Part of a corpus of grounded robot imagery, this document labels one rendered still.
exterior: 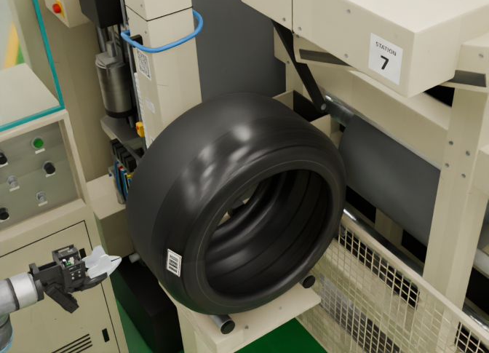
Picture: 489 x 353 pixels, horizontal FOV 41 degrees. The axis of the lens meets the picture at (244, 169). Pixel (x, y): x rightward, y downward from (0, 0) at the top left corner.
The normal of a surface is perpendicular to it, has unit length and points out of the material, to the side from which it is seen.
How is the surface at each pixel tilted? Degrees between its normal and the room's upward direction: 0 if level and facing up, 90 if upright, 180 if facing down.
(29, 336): 90
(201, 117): 12
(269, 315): 0
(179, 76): 90
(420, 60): 90
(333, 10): 90
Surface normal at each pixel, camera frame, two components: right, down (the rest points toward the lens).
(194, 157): -0.44, -0.51
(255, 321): -0.05, -0.79
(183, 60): 0.55, 0.50
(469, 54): -0.83, 0.37
